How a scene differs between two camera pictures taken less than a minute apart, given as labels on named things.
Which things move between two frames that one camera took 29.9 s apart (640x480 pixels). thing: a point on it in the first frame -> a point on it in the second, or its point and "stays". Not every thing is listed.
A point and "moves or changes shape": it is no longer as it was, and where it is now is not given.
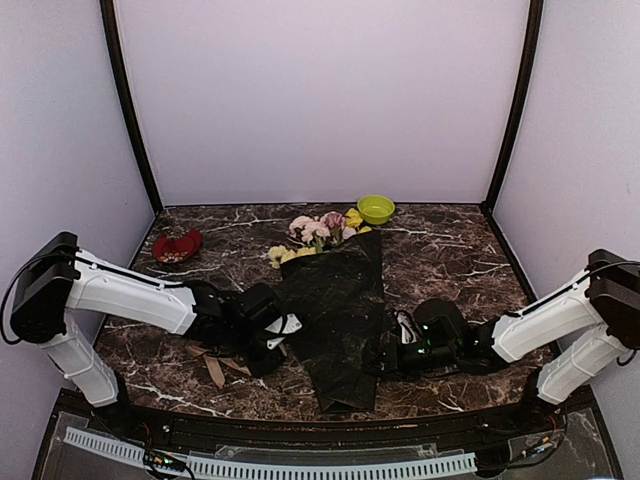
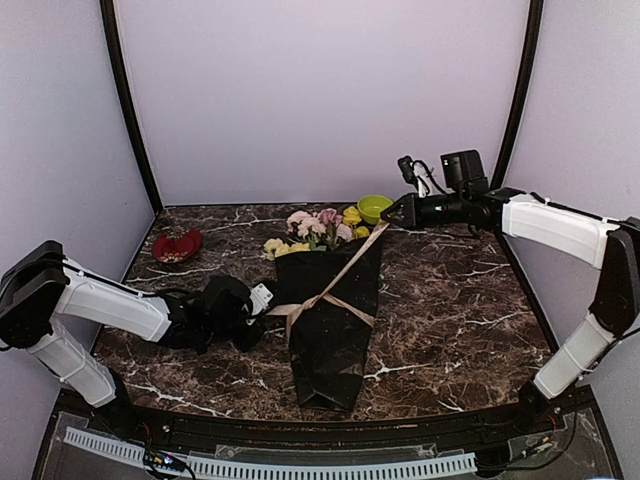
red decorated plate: x=177 y=244 stays
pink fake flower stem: x=313 y=230 moves or changes shape
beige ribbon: x=213 y=363 -> x=290 y=313
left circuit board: x=164 y=460 stays
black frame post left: x=111 y=23 stays
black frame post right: x=520 y=85 stays
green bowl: x=376 y=209 stays
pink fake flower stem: x=335 y=222 moves or changes shape
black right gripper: x=393 y=353 -> x=411 y=213
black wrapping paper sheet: x=338 y=296 moves or changes shape
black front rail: x=217 y=431 stays
